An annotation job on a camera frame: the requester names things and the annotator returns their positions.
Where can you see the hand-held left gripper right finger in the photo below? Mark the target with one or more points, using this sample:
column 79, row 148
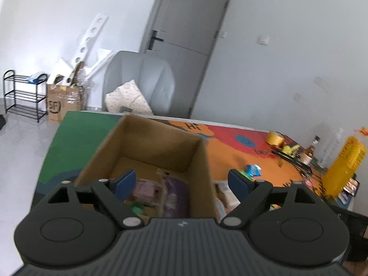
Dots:
column 238, row 185

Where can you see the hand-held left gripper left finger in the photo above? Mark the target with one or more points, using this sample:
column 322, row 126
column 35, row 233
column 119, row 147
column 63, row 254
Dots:
column 125, row 182

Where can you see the cardboard box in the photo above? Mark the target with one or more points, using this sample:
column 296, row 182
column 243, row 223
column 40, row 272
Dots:
column 161, row 141

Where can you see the beige snack packet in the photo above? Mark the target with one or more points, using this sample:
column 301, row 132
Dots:
column 227, row 198

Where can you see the blue snack packet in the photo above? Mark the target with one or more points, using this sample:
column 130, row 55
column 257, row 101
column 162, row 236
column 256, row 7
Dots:
column 253, row 170

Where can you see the pink snack packet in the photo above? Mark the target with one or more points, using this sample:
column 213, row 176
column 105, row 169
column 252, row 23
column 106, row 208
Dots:
column 145, row 191

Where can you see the small green snack packet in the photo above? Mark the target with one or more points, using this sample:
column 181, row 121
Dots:
column 136, row 208

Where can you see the purple snack packet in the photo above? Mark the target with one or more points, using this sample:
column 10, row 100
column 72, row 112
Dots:
column 175, row 198

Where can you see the yellow tape roll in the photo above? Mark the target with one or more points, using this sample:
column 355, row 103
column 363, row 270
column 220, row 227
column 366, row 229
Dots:
column 274, row 138

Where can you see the colourful printed table mat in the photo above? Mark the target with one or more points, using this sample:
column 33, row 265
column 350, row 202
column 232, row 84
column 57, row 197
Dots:
column 86, row 138

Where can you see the crumpled yellow wrapper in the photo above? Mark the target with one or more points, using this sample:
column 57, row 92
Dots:
column 290, row 149

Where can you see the pink small item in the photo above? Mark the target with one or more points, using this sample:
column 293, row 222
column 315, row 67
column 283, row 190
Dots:
column 309, row 182

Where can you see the amber glass bottle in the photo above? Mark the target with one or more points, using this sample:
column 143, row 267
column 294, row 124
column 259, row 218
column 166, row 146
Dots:
column 312, row 148

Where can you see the dotted white cushion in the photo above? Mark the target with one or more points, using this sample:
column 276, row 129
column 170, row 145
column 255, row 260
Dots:
column 126, row 97

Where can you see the clear plastic bottle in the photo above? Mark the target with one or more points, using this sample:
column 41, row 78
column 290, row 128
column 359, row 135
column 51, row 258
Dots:
column 330, row 149

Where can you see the brown shipping carton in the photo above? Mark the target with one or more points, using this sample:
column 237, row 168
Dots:
column 61, row 103

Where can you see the blue white small packet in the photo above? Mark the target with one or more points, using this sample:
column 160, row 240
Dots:
column 342, row 197

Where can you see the yellow plastic bag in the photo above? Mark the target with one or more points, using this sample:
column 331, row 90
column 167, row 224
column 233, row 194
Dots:
column 343, row 166

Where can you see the grey armchair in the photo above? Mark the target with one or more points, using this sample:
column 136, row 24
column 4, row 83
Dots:
column 152, row 74

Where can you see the black phone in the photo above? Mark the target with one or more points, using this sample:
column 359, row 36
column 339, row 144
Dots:
column 352, row 186

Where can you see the white foam piece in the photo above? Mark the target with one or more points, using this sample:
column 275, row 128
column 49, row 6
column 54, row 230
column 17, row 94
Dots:
column 100, row 60

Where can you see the black shoe rack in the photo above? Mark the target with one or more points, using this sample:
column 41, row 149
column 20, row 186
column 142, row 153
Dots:
column 23, row 103

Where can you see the orange bag tie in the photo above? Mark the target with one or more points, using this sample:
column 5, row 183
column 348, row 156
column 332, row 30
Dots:
column 362, row 131

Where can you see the blue item on rack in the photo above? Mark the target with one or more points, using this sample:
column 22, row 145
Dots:
column 34, row 77

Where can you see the white foam board with holes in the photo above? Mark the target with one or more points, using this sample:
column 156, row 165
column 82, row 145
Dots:
column 89, row 37

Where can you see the grey door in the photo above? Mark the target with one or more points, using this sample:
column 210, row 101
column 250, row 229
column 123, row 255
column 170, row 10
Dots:
column 184, row 20

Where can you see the white wall switch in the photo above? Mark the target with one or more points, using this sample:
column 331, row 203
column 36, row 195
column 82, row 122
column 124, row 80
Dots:
column 263, row 39

